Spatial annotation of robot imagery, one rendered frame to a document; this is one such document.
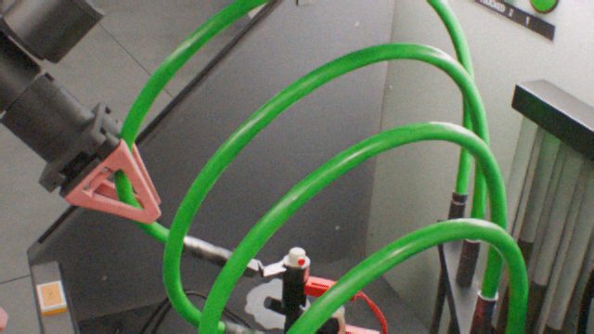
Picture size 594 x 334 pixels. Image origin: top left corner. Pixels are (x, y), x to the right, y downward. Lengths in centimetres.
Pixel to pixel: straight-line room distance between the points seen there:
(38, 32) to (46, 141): 9
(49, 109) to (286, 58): 47
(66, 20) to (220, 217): 56
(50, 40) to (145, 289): 60
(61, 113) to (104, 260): 50
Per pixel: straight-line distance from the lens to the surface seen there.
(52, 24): 61
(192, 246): 71
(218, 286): 54
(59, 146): 63
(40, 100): 63
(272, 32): 100
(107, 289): 113
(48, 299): 99
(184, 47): 62
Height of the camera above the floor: 159
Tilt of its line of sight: 30 degrees down
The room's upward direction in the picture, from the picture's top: 3 degrees clockwise
